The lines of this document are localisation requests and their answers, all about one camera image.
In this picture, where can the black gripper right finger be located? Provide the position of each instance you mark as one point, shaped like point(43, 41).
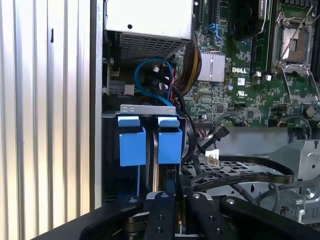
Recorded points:
point(212, 222)

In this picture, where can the black graphics card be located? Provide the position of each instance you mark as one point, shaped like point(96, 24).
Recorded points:
point(247, 22)

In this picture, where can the metal locking lever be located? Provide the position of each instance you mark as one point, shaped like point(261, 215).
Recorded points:
point(297, 33)

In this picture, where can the hard disk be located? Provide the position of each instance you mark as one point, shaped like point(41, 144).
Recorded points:
point(170, 147)
point(132, 150)

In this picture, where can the grey metal drive cage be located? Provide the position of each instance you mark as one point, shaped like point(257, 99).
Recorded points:
point(307, 155)

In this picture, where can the silver power supply unit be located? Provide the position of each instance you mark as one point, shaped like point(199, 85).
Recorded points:
point(150, 17)

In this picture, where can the green motherboard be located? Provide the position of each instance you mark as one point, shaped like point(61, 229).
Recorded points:
point(250, 105)

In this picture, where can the dark grey PC case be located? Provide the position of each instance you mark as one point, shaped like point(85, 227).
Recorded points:
point(96, 100)

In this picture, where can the silver chipset heatsink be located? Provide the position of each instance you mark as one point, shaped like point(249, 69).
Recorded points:
point(211, 67)

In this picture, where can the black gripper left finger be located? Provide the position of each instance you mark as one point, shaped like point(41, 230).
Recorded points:
point(160, 222)

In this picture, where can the metal socket cover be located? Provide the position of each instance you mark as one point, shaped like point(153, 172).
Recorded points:
point(305, 97)

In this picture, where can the CPU socket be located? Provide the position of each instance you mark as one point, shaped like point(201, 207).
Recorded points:
point(297, 42)

